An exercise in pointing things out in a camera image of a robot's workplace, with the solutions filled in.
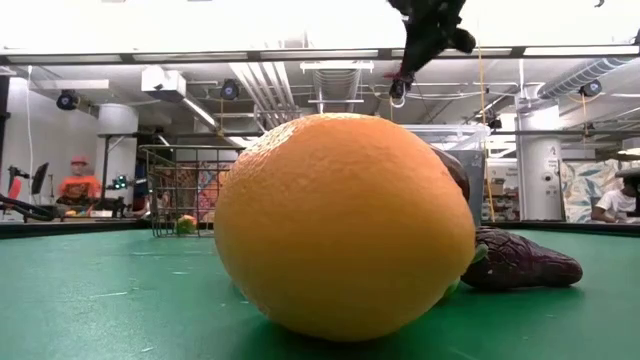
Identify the silver ventilation duct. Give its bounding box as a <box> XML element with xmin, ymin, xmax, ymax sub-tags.
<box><xmin>537</xmin><ymin>56</ymin><xmax>631</xmax><ymax>100</ymax></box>

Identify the white ceiling box unit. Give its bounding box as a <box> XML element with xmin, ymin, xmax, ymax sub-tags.
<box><xmin>141</xmin><ymin>65</ymin><xmax>187</xmax><ymax>104</ymax></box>

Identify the clear plastic container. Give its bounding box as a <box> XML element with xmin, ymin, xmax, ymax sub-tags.
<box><xmin>402</xmin><ymin>123</ymin><xmax>492</xmax><ymax>152</ymax></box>

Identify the black table frame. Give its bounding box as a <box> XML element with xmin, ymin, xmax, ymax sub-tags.
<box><xmin>0</xmin><ymin>219</ymin><xmax>640</xmax><ymax>240</ymax></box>

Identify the black round ceiling light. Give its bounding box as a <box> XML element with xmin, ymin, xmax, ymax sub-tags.
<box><xmin>55</xmin><ymin>89</ymin><xmax>80</xmax><ymax>112</ymax></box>
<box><xmin>579</xmin><ymin>78</ymin><xmax>604</xmax><ymax>99</ymax></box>
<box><xmin>219</xmin><ymin>78</ymin><xmax>241</xmax><ymax>101</ymax></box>

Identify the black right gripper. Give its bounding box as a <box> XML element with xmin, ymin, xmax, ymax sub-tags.
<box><xmin>387</xmin><ymin>0</ymin><xmax>477</xmax><ymax>100</ymax></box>

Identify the person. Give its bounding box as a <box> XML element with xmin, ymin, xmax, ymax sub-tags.
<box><xmin>55</xmin><ymin>154</ymin><xmax>104</xmax><ymax>207</ymax></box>
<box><xmin>589</xmin><ymin>174</ymin><xmax>640</xmax><ymax>225</ymax></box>

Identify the small purple eggplant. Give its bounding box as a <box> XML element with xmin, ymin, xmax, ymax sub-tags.
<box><xmin>460</xmin><ymin>225</ymin><xmax>584</xmax><ymax>292</ymax></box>

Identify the green table mat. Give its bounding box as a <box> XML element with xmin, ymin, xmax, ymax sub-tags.
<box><xmin>0</xmin><ymin>227</ymin><xmax>640</xmax><ymax>360</ymax></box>

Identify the orange mango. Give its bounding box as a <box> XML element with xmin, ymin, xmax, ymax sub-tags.
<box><xmin>213</xmin><ymin>112</ymin><xmax>477</xmax><ymax>343</ymax></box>

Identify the leaf pattern wall panel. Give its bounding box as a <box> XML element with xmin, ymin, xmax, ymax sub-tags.
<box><xmin>559</xmin><ymin>159</ymin><xmax>640</xmax><ymax>224</ymax></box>

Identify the white round column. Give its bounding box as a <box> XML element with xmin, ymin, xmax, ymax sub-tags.
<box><xmin>97</xmin><ymin>103</ymin><xmax>140</xmax><ymax>211</ymax></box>
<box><xmin>517</xmin><ymin>107</ymin><xmax>565</xmax><ymax>222</ymax></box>

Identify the copper wire basket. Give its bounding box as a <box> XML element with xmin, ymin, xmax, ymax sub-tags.
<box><xmin>138</xmin><ymin>144</ymin><xmax>246</xmax><ymax>239</ymax></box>

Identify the dark overhead beam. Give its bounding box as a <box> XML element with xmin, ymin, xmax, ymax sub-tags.
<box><xmin>0</xmin><ymin>44</ymin><xmax>640</xmax><ymax>66</ymax></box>

